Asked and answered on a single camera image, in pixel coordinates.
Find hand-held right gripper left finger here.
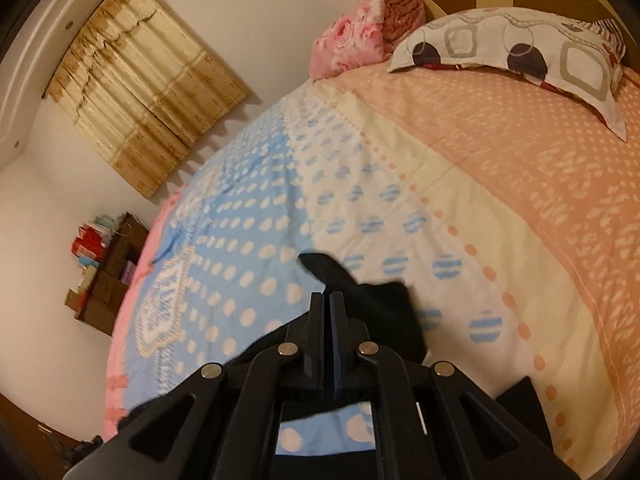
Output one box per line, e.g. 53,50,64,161
65,291,326,480

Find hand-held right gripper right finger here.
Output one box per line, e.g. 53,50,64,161
329,291,581,480

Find black pants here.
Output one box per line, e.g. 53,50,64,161
122,252,553,453

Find pastel dotted printed bed blanket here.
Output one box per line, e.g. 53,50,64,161
102,62,640,480

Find brown wooden dresser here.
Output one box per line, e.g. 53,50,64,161
65,212,151,337

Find pale blue bag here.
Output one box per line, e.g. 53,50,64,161
91,214,123,235

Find cardboard box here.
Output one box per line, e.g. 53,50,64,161
64,287,87,320

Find beige patterned curtain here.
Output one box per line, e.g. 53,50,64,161
44,0,251,200

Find pink floral pillow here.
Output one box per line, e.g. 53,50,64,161
309,0,427,80

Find white pillow with dark circles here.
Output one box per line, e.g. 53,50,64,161
387,7,628,141

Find red striped pillow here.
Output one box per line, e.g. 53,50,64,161
580,17,628,63

